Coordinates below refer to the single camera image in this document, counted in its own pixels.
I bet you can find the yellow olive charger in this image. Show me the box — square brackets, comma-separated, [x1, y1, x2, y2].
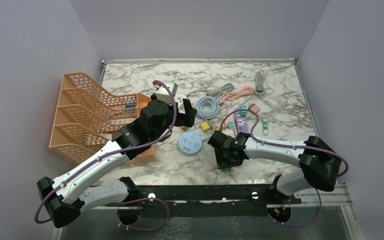
[200, 120, 213, 132]

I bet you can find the teal charger adapter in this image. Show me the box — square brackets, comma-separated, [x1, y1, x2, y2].
[240, 104, 248, 117]
[227, 121, 236, 130]

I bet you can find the pink brown charger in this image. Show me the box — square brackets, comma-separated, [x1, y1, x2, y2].
[248, 103, 260, 113]

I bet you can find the green charger adapter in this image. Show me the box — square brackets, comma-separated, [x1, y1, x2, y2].
[220, 167, 232, 171]

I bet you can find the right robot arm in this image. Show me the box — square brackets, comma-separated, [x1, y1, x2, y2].
[208, 129, 350, 204]

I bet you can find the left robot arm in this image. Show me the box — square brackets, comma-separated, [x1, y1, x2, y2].
[34, 80, 198, 228]

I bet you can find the white power strip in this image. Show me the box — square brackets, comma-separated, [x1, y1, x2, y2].
[175, 93, 187, 110]

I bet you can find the blue round power socket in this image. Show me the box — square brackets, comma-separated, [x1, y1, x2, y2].
[178, 131, 203, 156]

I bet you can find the purple power strip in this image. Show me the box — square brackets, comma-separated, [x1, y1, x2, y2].
[233, 108, 250, 134]

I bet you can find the white green glue stick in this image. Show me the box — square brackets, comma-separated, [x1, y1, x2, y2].
[262, 119, 269, 136]

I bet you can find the orange plastic file organizer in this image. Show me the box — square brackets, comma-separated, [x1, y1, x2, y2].
[49, 72, 151, 165]

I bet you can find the light blue coiled cable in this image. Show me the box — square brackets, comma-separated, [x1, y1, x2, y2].
[195, 95, 221, 120]

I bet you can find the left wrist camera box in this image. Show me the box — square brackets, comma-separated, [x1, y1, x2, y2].
[155, 81, 178, 104]

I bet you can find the black metal base rail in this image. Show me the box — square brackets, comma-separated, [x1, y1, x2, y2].
[107, 184, 301, 218]

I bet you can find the pink coiled cable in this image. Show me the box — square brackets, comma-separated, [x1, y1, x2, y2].
[218, 86, 256, 117]

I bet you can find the grey cable bundle far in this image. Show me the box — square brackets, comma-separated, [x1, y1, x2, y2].
[253, 69, 268, 97]

